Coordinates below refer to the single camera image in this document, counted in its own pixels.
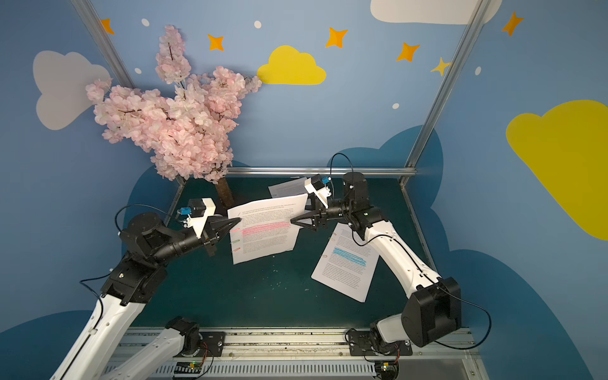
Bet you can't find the aluminium left frame post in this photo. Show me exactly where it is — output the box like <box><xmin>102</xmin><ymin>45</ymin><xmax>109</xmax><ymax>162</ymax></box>
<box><xmin>71</xmin><ymin>0</ymin><xmax>136</xmax><ymax>88</ymax></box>

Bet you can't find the pink cherry blossom tree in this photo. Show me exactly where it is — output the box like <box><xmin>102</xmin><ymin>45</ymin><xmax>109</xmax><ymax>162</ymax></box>
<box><xmin>85</xmin><ymin>25</ymin><xmax>262</xmax><ymax>208</ymax></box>

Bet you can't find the aluminium frame post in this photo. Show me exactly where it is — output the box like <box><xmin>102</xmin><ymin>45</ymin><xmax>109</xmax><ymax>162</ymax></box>
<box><xmin>71</xmin><ymin>0</ymin><xmax>136</xmax><ymax>88</ymax></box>
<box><xmin>399</xmin><ymin>0</ymin><xmax>492</xmax><ymax>189</ymax></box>

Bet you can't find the blue highlighted paper document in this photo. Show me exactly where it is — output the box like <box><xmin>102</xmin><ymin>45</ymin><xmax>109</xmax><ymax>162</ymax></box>
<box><xmin>311</xmin><ymin>223</ymin><xmax>379</xmax><ymax>302</ymax></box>

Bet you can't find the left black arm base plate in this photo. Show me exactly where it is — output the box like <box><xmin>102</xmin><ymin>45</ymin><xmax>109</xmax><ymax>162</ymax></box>
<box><xmin>177</xmin><ymin>331</ymin><xmax>226</xmax><ymax>358</ymax></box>

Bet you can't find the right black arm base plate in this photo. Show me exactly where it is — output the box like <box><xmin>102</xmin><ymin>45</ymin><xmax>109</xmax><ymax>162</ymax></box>
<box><xmin>345</xmin><ymin>329</ymin><xmax>413</xmax><ymax>357</ymax></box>

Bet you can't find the left green circuit board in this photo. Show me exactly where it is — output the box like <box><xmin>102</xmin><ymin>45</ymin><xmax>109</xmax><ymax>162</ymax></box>
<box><xmin>172</xmin><ymin>362</ymin><xmax>204</xmax><ymax>379</ymax></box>

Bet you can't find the purple highlighted paper document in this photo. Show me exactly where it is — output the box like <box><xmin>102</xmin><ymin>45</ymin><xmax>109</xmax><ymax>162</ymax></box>
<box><xmin>269</xmin><ymin>177</ymin><xmax>307</xmax><ymax>198</ymax></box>

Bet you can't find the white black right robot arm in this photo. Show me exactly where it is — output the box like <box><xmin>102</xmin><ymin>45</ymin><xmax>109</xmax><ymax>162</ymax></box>
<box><xmin>291</xmin><ymin>172</ymin><xmax>462</xmax><ymax>355</ymax></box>

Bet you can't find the aluminium back frame bar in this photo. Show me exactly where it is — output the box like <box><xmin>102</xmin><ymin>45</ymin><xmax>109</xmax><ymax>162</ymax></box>
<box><xmin>228</xmin><ymin>167</ymin><xmax>416</xmax><ymax>177</ymax></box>

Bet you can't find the right circuit board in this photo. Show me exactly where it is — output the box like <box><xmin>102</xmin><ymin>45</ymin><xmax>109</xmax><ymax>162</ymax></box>
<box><xmin>374</xmin><ymin>361</ymin><xmax>400</xmax><ymax>380</ymax></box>

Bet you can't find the aluminium right frame post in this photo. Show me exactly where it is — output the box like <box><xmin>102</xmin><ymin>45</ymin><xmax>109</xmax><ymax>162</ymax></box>
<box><xmin>399</xmin><ymin>0</ymin><xmax>492</xmax><ymax>189</ymax></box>

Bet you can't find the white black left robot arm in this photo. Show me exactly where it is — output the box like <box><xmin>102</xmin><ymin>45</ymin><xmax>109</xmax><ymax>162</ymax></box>
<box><xmin>52</xmin><ymin>212</ymin><xmax>242</xmax><ymax>379</ymax></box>

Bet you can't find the aluminium front rail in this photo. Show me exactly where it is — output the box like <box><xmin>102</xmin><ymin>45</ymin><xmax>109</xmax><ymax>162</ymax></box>
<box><xmin>101</xmin><ymin>328</ymin><xmax>489</xmax><ymax>379</ymax></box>

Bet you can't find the pink highlighted paper document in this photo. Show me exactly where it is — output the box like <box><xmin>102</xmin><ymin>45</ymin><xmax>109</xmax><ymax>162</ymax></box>
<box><xmin>227</xmin><ymin>194</ymin><xmax>308</xmax><ymax>264</ymax></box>

